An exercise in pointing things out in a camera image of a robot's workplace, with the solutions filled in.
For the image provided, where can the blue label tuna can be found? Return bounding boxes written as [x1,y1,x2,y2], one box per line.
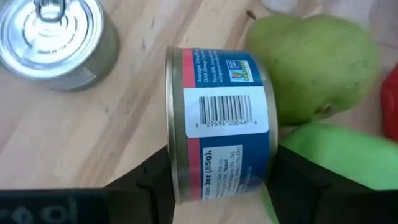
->
[164,46,279,205]

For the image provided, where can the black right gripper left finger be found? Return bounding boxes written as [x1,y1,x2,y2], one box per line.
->
[103,144,177,224]

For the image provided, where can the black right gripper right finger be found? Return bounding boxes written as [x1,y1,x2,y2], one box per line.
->
[265,144,398,224]

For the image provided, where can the green pear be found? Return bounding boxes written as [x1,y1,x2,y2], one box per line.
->
[245,12,381,127]

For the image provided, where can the Van Camp's tuna can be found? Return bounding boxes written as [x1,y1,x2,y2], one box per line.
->
[0,0,121,92]

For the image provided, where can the red bell pepper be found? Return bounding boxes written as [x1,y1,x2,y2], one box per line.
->
[379,63,398,142]

